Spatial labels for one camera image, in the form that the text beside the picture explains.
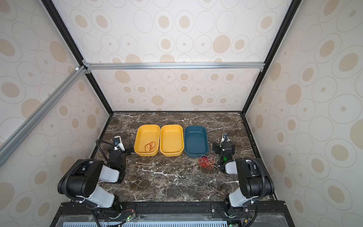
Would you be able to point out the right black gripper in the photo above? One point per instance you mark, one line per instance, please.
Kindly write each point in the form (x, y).
(224, 147)

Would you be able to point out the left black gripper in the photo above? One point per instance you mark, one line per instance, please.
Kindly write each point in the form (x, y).
(116, 154)

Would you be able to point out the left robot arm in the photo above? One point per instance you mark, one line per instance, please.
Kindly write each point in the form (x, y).
(81, 182)

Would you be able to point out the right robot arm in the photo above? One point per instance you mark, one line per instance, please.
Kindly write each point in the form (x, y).
(254, 180)

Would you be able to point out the teal plastic tray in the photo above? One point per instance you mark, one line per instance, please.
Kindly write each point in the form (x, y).
(196, 141)

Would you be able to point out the left yellow plastic tray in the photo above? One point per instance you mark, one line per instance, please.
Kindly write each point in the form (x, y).
(147, 140)

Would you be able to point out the yellow plastic tray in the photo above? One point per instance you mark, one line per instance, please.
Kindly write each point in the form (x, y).
(147, 140)
(171, 140)

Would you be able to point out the middle yellow plastic tray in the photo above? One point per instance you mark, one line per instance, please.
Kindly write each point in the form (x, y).
(171, 140)

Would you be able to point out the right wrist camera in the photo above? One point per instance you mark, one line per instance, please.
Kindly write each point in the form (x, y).
(225, 137)

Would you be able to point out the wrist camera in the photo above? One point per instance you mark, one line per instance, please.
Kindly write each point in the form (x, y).
(225, 137)
(118, 144)

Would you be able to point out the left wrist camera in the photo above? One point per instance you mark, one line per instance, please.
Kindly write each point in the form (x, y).
(118, 144)

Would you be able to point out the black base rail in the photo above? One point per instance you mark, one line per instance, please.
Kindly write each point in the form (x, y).
(174, 214)

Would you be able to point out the back aluminium rail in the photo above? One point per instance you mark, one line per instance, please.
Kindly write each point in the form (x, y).
(174, 66)

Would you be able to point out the aluminium rail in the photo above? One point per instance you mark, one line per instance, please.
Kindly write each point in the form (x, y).
(19, 135)
(174, 66)

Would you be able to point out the left aluminium rail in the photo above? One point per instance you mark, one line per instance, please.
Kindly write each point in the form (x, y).
(19, 135)

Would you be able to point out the right black corner post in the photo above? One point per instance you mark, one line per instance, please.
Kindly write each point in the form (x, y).
(293, 8)

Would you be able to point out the black corner post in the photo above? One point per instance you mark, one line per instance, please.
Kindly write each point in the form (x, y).
(62, 28)
(293, 8)

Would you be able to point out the left black corner post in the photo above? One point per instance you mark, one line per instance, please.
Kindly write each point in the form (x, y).
(62, 28)

